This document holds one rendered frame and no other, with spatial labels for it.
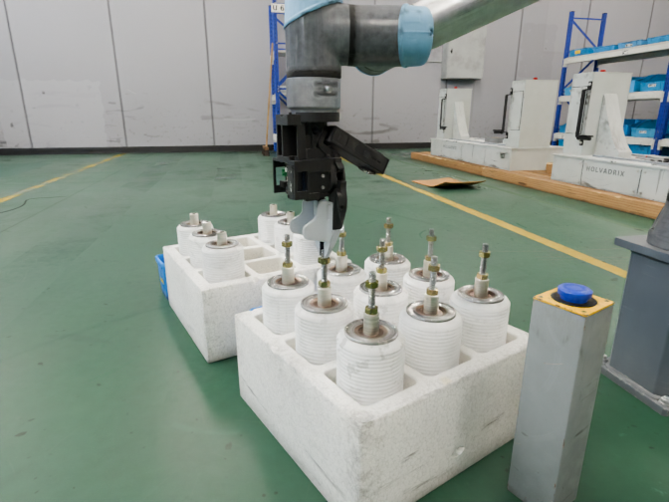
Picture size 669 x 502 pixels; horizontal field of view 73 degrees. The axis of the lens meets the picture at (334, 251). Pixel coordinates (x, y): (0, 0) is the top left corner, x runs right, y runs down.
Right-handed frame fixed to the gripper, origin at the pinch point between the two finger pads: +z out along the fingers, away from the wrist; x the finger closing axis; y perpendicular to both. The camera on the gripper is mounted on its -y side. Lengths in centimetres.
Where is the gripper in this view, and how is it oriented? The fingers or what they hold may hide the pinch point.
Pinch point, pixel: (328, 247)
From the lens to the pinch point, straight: 69.9
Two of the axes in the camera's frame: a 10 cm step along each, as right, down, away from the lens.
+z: 0.0, 9.6, 2.9
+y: -8.5, 1.5, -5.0
